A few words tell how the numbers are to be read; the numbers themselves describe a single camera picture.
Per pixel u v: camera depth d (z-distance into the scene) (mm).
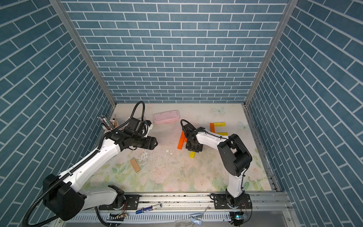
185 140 949
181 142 963
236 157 488
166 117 1092
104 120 905
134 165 866
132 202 736
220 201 735
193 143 684
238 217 704
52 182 393
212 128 1048
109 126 934
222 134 564
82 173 427
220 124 1062
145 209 707
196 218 682
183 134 1012
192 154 909
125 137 550
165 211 721
